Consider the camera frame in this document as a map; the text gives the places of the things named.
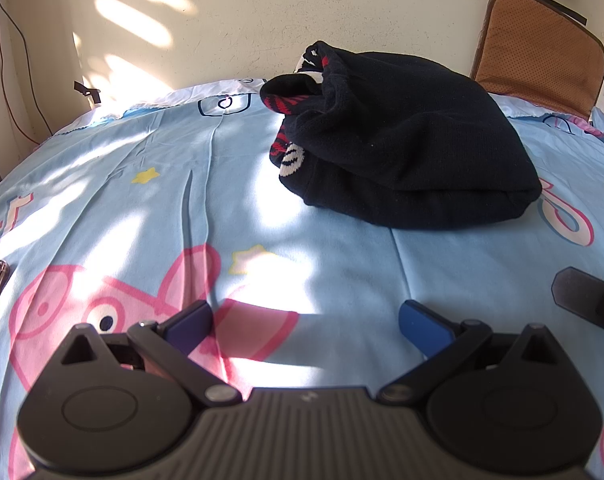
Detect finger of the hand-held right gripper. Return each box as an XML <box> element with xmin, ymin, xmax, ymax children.
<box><xmin>552</xmin><ymin>267</ymin><xmax>604</xmax><ymax>347</ymax></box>

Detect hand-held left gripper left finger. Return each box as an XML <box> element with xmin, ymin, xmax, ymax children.
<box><xmin>59</xmin><ymin>300</ymin><xmax>243</xmax><ymax>407</ymax></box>

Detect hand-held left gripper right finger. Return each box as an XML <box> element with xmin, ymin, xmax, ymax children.
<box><xmin>377</xmin><ymin>300</ymin><xmax>556</xmax><ymax>407</ymax></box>

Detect dark reindeer pattern sweater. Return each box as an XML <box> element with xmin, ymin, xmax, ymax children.
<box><xmin>259</xmin><ymin>42</ymin><xmax>542</xmax><ymax>231</ymax></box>

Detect light blue cartoon bed sheet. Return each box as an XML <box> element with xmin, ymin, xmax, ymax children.
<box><xmin>0</xmin><ymin>77</ymin><xmax>604</xmax><ymax>480</ymax></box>

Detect brown seat cushion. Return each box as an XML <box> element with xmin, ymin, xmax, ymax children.
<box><xmin>470</xmin><ymin>0</ymin><xmax>604</xmax><ymax>120</ymax></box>

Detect black tape piece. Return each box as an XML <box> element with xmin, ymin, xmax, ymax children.
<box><xmin>74</xmin><ymin>81</ymin><xmax>101</xmax><ymax>107</ymax></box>

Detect dark wall cable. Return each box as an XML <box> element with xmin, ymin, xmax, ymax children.
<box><xmin>0</xmin><ymin>0</ymin><xmax>53</xmax><ymax>146</ymax></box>

